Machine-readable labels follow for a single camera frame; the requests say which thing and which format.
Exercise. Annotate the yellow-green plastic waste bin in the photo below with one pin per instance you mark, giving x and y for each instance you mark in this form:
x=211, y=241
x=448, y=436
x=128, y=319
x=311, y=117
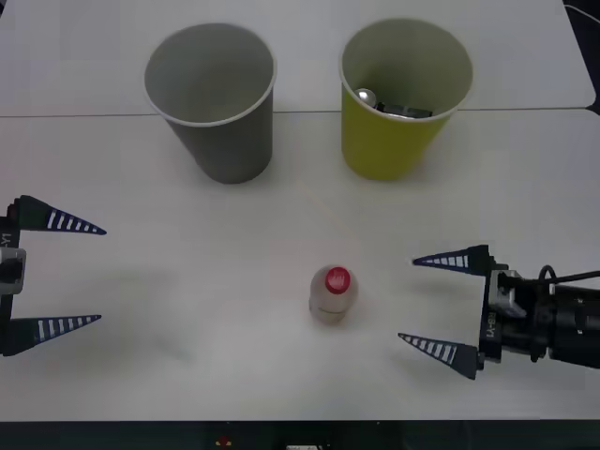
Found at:
x=384, y=145

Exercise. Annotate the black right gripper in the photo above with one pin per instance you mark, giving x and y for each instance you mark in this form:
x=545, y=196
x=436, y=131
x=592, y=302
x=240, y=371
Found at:
x=490, y=323

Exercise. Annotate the clear bottle with red cap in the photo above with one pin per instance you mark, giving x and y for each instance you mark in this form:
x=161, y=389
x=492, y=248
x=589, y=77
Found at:
x=334, y=302

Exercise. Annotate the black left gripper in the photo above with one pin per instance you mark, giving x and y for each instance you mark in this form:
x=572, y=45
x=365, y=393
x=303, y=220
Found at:
x=10, y=234

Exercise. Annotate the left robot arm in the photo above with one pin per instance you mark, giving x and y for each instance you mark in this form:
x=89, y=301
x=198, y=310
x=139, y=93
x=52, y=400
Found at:
x=16, y=256

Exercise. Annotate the grey plastic waste bin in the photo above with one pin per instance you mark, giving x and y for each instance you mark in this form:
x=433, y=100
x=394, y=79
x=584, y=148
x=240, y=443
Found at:
x=225, y=145

